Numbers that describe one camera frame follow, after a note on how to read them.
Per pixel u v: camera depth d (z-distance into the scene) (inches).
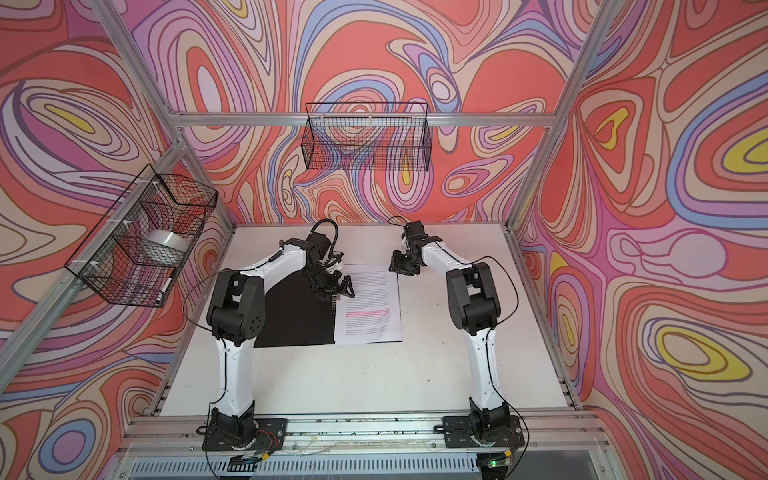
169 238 29.3
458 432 28.5
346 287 35.0
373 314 37.2
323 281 33.9
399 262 36.7
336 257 36.3
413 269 36.0
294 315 36.2
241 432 25.5
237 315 22.1
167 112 33.6
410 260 32.2
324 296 37.8
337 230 36.7
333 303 37.9
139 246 27.3
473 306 23.4
